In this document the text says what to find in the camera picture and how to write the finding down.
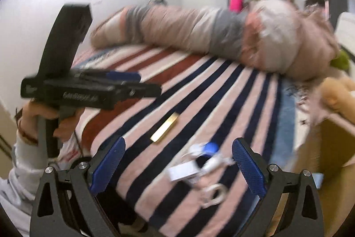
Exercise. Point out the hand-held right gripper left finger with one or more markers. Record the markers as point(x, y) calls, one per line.
point(106, 166)

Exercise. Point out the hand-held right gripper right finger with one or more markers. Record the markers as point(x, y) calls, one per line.
point(248, 167)

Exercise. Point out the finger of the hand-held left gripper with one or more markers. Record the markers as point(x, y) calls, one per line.
point(123, 76)

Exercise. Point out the white charger block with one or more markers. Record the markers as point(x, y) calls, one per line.
point(183, 171)

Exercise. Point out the gold rectangular bar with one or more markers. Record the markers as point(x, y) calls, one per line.
point(165, 127)

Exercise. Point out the cardboard box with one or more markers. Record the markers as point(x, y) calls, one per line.
point(327, 159)

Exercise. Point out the person's left forearm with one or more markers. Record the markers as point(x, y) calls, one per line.
point(16, 184)

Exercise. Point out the person's left hand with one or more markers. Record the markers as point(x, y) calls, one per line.
point(47, 121)

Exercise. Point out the striped blanket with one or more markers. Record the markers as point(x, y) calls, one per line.
point(194, 103)

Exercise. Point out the rolled beige grey quilt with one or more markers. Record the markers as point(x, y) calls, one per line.
point(216, 31)

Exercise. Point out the tan plush toy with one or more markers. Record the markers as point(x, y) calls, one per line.
point(337, 94)

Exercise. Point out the pink bottle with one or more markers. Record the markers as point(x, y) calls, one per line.
point(236, 1)

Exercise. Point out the green plush toy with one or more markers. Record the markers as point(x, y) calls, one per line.
point(340, 60)

